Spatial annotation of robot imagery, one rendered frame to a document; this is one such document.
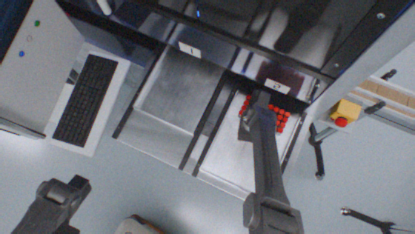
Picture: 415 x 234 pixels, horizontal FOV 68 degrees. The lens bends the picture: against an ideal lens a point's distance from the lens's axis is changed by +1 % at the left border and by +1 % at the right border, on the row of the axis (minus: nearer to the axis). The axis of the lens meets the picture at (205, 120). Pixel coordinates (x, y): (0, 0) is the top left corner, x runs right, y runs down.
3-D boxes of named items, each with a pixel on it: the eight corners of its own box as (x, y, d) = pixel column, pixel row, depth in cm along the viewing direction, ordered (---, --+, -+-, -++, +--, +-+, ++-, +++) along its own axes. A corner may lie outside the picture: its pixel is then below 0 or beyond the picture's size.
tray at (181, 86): (173, 38, 128) (172, 34, 125) (229, 62, 125) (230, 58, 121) (134, 109, 120) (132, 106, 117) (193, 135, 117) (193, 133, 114)
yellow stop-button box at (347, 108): (335, 100, 111) (343, 92, 104) (354, 107, 110) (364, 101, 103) (328, 118, 109) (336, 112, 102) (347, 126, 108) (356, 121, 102)
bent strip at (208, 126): (206, 124, 118) (205, 121, 112) (213, 127, 118) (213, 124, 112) (190, 157, 115) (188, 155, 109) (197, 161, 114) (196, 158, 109)
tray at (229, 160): (236, 92, 121) (237, 89, 118) (298, 120, 118) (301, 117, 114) (199, 170, 114) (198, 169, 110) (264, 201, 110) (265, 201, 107)
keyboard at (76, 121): (90, 54, 135) (87, 51, 133) (118, 62, 134) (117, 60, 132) (52, 138, 126) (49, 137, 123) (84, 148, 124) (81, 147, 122)
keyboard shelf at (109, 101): (75, 47, 139) (72, 44, 137) (132, 62, 137) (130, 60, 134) (32, 139, 129) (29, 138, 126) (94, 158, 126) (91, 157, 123)
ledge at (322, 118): (328, 90, 122) (330, 89, 121) (359, 103, 121) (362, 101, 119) (316, 121, 119) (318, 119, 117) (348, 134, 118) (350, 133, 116)
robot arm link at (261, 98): (247, 115, 86) (273, 126, 87) (259, 79, 89) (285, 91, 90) (234, 121, 98) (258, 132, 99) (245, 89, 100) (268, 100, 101)
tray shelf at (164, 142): (163, 37, 130) (162, 34, 129) (318, 101, 121) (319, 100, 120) (107, 135, 120) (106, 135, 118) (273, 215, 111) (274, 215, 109)
